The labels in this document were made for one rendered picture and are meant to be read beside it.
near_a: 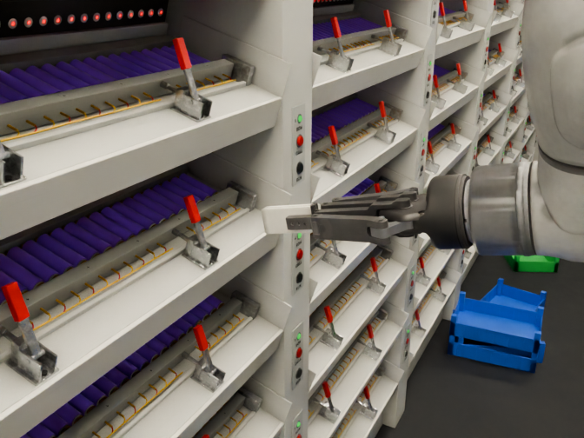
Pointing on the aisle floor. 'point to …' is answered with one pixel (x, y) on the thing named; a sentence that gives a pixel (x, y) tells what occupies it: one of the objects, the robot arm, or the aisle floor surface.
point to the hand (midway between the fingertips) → (292, 219)
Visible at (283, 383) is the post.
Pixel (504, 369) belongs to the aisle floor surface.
